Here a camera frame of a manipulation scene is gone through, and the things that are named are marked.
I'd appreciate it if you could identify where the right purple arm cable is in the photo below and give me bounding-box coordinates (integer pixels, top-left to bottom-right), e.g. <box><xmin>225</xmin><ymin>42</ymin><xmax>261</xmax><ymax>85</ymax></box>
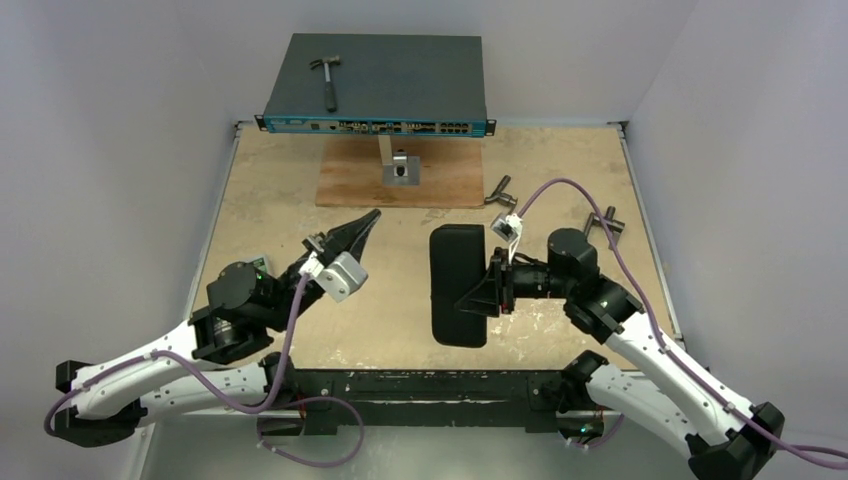
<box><xmin>515</xmin><ymin>177</ymin><xmax>848</xmax><ymax>464</ymax></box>

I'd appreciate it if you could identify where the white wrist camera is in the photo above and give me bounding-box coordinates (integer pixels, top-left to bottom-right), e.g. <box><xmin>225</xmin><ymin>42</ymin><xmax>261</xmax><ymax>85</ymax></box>
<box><xmin>490</xmin><ymin>213</ymin><xmax>523</xmax><ymax>263</ymax></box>
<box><xmin>299</xmin><ymin>251</ymin><xmax>368</xmax><ymax>303</ymax></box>

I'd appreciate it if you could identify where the brown wooden board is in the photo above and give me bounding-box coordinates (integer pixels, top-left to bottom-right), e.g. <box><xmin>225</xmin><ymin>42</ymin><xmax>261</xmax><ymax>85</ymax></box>
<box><xmin>315</xmin><ymin>135</ymin><xmax>484</xmax><ymax>208</ymax></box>

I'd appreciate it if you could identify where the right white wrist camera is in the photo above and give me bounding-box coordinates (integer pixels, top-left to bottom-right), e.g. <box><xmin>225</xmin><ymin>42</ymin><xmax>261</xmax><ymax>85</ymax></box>
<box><xmin>490</xmin><ymin>213</ymin><xmax>523</xmax><ymax>263</ymax></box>

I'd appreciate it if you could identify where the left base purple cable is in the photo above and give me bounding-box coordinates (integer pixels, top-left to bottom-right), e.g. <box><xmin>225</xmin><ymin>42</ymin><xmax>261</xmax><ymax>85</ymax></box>
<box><xmin>255</xmin><ymin>396</ymin><xmax>366</xmax><ymax>469</ymax></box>

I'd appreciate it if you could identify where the black zip tool case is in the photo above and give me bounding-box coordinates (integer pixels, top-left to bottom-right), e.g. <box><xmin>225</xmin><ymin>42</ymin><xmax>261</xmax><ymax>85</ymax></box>
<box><xmin>429</xmin><ymin>224</ymin><xmax>487</xmax><ymax>348</ymax></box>

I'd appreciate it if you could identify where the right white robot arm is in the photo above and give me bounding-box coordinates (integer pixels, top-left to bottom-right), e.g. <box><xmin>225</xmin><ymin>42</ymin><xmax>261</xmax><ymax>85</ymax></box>
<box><xmin>430</xmin><ymin>225</ymin><xmax>785</xmax><ymax>479</ymax></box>

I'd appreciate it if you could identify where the aluminium table frame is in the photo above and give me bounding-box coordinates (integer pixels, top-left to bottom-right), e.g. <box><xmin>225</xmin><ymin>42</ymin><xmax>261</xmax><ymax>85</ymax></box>
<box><xmin>125</xmin><ymin>119</ymin><xmax>730</xmax><ymax>480</ymax></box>

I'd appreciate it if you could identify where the green clear plastic box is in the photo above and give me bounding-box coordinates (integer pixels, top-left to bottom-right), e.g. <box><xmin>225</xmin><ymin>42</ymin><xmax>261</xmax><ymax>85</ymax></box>
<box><xmin>244</xmin><ymin>255</ymin><xmax>270</xmax><ymax>273</ymax></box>

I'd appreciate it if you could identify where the grey metal stand bracket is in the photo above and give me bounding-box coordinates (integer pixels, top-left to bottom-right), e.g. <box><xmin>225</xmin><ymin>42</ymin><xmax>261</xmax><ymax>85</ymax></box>
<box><xmin>377</xmin><ymin>135</ymin><xmax>421</xmax><ymax>187</ymax></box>

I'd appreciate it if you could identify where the steel claw hammer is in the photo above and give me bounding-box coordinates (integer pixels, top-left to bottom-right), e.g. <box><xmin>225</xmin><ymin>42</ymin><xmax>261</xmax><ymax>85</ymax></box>
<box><xmin>309</xmin><ymin>55</ymin><xmax>341</xmax><ymax>113</ymax></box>

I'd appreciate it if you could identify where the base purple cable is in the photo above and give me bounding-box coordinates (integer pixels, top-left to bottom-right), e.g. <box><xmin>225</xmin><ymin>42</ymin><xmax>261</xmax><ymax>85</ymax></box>
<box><xmin>564</xmin><ymin>413</ymin><xmax>627</xmax><ymax>452</ymax></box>
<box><xmin>255</xmin><ymin>396</ymin><xmax>366</xmax><ymax>469</ymax></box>

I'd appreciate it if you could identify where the blue rack network switch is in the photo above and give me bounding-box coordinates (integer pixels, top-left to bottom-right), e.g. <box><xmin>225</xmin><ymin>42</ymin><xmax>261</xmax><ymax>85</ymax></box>
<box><xmin>255</xmin><ymin>33</ymin><xmax>497</xmax><ymax>138</ymax></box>

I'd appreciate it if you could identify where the large dark metal handle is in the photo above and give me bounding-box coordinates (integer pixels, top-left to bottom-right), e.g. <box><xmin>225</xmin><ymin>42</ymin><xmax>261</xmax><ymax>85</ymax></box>
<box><xmin>583</xmin><ymin>205</ymin><xmax>626</xmax><ymax>250</ymax></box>

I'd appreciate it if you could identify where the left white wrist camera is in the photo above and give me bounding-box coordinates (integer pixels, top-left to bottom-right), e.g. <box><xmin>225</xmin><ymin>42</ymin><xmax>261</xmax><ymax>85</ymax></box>
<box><xmin>299</xmin><ymin>251</ymin><xmax>368</xmax><ymax>303</ymax></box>

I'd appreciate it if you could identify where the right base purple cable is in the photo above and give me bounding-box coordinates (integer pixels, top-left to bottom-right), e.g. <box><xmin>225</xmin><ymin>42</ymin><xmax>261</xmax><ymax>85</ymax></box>
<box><xmin>564</xmin><ymin>413</ymin><xmax>627</xmax><ymax>452</ymax></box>

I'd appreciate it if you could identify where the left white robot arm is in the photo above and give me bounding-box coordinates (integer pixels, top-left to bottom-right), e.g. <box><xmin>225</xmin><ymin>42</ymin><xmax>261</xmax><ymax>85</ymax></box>
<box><xmin>43</xmin><ymin>209</ymin><xmax>382</xmax><ymax>448</ymax></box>

